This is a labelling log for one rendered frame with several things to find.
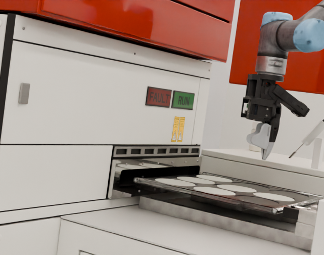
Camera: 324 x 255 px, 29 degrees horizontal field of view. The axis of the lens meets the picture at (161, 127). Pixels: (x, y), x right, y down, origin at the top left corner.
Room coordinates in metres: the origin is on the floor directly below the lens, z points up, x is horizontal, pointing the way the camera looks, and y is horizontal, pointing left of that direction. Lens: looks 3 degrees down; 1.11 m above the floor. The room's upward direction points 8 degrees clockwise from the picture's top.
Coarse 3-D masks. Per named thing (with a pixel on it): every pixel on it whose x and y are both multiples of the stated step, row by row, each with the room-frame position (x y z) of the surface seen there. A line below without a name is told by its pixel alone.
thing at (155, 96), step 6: (150, 90) 1.60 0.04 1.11; (156, 90) 1.62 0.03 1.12; (162, 90) 1.65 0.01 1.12; (150, 96) 1.60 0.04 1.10; (156, 96) 1.62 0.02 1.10; (162, 96) 1.65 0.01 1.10; (168, 96) 1.68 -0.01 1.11; (150, 102) 1.60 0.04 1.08; (156, 102) 1.63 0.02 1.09; (162, 102) 1.65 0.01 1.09; (168, 102) 1.68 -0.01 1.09
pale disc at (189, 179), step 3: (177, 177) 1.65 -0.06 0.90; (180, 177) 1.66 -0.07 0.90; (183, 177) 1.67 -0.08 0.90; (186, 177) 1.67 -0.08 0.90; (189, 177) 1.68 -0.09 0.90; (183, 180) 1.60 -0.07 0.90; (186, 180) 1.61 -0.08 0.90; (189, 180) 1.62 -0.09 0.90; (192, 180) 1.63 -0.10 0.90; (195, 180) 1.64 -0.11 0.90; (198, 180) 1.64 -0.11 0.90; (201, 180) 1.65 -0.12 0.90; (204, 180) 1.66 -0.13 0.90; (207, 180) 1.67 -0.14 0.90; (204, 183) 1.60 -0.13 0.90; (207, 183) 1.61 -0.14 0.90; (210, 183) 1.62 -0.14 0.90; (213, 183) 1.63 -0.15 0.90
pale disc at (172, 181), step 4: (156, 180) 1.54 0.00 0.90; (160, 180) 1.55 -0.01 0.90; (164, 180) 1.56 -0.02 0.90; (168, 180) 1.57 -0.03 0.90; (172, 180) 1.58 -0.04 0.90; (176, 180) 1.59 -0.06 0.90; (172, 184) 1.50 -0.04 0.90; (176, 184) 1.51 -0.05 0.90; (180, 184) 1.52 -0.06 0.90; (184, 184) 1.53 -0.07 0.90; (188, 184) 1.54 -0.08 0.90; (192, 184) 1.55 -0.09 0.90
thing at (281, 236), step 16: (144, 208) 1.56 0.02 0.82; (160, 208) 1.54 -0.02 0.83; (176, 208) 1.52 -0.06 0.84; (192, 208) 1.49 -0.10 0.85; (208, 224) 1.47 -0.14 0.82; (224, 224) 1.45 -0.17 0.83; (240, 224) 1.43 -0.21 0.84; (256, 224) 1.41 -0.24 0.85; (272, 240) 1.39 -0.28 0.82; (288, 240) 1.37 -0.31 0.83; (304, 240) 1.35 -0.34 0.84
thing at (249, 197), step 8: (168, 176) 1.64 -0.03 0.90; (176, 176) 1.66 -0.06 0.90; (184, 176) 1.69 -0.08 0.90; (192, 176) 1.71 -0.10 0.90; (216, 176) 1.79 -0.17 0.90; (200, 184) 1.57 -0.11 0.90; (208, 184) 1.59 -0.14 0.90; (216, 184) 1.62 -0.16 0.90; (224, 184) 1.63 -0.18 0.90; (232, 184) 1.65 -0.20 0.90; (240, 184) 1.69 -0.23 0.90; (248, 184) 1.71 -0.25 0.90; (256, 184) 1.73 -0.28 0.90; (240, 192) 1.52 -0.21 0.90; (248, 192) 1.54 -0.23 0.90; (256, 192) 1.56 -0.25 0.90; (264, 192) 1.58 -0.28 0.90; (272, 192) 1.61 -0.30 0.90; (280, 192) 1.63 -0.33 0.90; (288, 192) 1.65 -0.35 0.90; (296, 192) 1.67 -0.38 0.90; (248, 200) 1.42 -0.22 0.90; (256, 200) 1.43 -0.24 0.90; (264, 200) 1.45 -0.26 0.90; (272, 200) 1.47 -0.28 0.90; (280, 200) 1.48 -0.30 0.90; (296, 200) 1.51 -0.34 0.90; (304, 200) 1.53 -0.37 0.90
